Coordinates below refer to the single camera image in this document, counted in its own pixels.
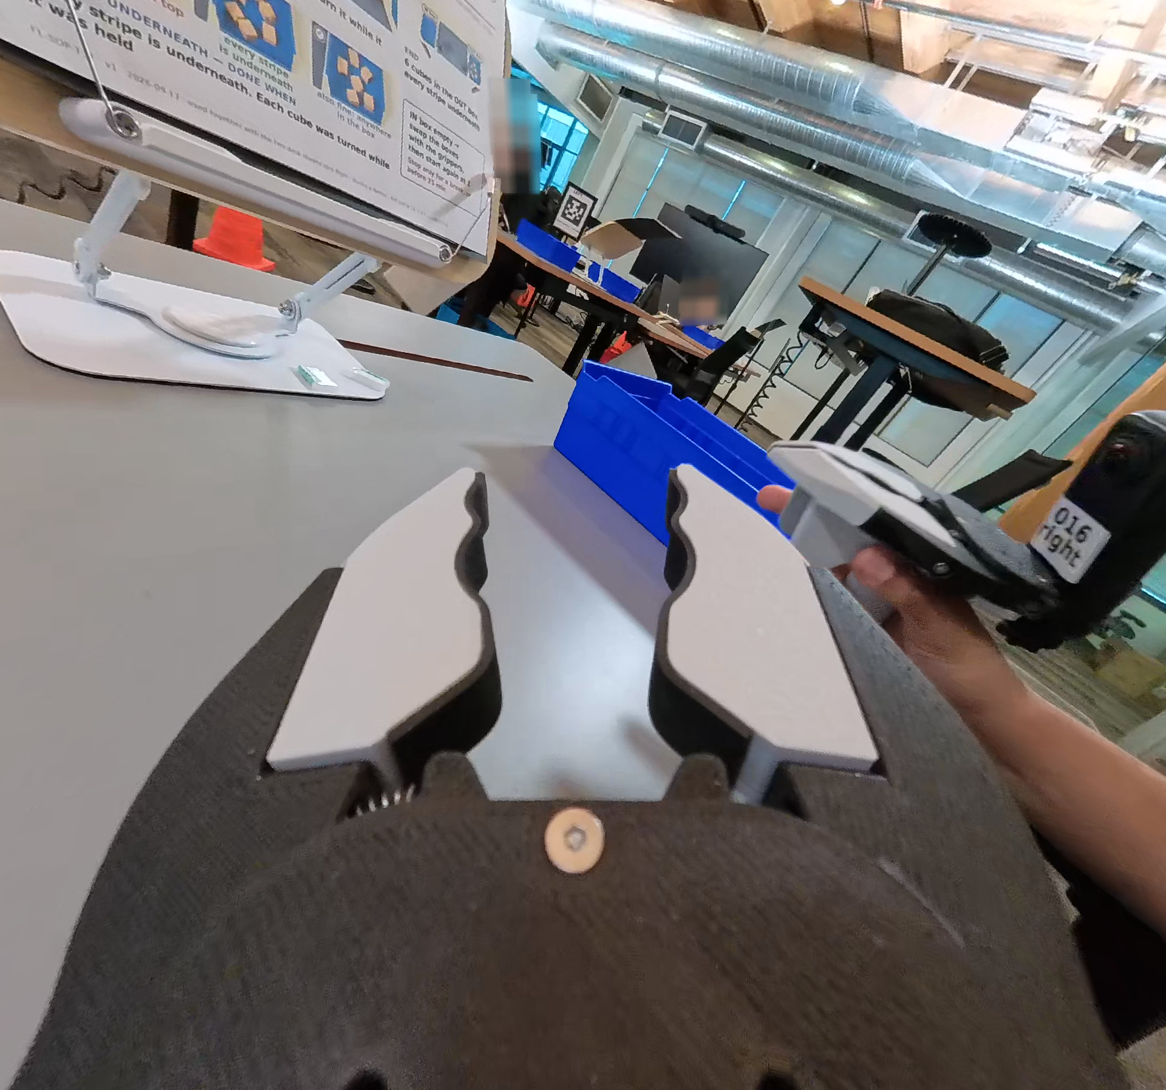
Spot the grey desk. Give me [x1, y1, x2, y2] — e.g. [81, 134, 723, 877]
[0, 197, 821, 1082]

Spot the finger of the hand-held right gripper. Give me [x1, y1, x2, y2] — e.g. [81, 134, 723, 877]
[866, 499, 958, 552]
[770, 441, 925, 568]

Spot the black pole with round disc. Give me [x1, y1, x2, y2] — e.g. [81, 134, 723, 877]
[915, 213, 994, 299]

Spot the white metal document stand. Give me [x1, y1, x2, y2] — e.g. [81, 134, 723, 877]
[0, 97, 501, 401]

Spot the person's right hand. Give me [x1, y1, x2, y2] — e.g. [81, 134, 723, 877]
[758, 484, 1003, 700]

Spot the black office chair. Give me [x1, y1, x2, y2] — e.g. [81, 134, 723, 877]
[683, 320, 785, 407]

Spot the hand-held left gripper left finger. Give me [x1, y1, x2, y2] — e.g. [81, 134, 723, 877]
[266, 467, 505, 792]

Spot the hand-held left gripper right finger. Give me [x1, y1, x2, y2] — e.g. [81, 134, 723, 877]
[647, 464, 882, 806]

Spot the tan cardboard sheet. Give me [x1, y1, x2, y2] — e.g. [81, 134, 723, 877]
[583, 217, 684, 260]

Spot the black backpack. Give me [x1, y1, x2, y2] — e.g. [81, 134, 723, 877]
[866, 289, 1011, 407]

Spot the wooden-top standing desk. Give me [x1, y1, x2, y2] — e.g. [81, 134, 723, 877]
[800, 277, 1037, 444]

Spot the laminated instruction board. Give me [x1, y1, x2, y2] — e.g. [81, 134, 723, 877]
[0, 0, 511, 266]

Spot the wooden support post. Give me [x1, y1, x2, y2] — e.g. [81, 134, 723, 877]
[1002, 371, 1166, 536]

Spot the blue plastic bin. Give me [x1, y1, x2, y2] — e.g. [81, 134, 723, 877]
[554, 359, 797, 546]

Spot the silver ventilation duct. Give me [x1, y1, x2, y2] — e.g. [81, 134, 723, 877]
[537, 24, 1166, 325]
[505, 0, 1166, 198]

